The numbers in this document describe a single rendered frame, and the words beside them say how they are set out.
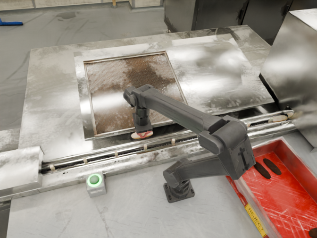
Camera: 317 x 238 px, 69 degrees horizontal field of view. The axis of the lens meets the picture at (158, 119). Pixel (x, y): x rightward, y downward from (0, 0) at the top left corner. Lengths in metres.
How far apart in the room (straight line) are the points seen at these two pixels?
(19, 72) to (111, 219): 2.59
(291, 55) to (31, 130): 1.37
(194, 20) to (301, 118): 1.77
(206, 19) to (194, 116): 2.26
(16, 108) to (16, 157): 1.70
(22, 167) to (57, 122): 0.34
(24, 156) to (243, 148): 0.87
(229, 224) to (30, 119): 1.10
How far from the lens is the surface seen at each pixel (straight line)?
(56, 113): 1.38
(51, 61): 1.79
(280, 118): 1.42
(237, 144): 0.59
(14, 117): 2.72
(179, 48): 1.54
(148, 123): 0.96
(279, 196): 1.17
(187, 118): 0.64
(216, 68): 1.48
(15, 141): 1.34
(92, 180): 0.99
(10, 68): 3.42
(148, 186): 1.04
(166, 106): 0.71
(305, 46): 1.31
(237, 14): 3.01
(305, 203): 1.21
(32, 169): 1.07
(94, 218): 1.02
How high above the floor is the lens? 1.77
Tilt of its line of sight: 48 degrees down
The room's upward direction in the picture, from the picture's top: 3 degrees clockwise
